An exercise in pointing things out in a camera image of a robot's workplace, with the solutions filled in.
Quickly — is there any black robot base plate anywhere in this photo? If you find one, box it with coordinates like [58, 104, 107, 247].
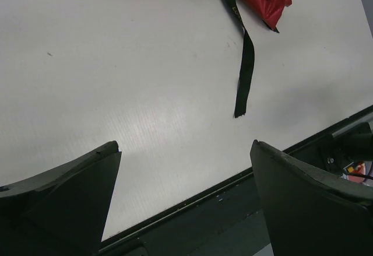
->
[100, 122, 372, 255]

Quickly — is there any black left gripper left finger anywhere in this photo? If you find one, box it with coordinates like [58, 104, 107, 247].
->
[1, 141, 121, 255]

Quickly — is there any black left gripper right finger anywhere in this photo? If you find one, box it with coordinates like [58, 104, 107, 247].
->
[250, 140, 372, 255]

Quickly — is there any black ribbon gold lettering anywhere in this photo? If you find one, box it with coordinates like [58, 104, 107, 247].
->
[223, 0, 255, 118]

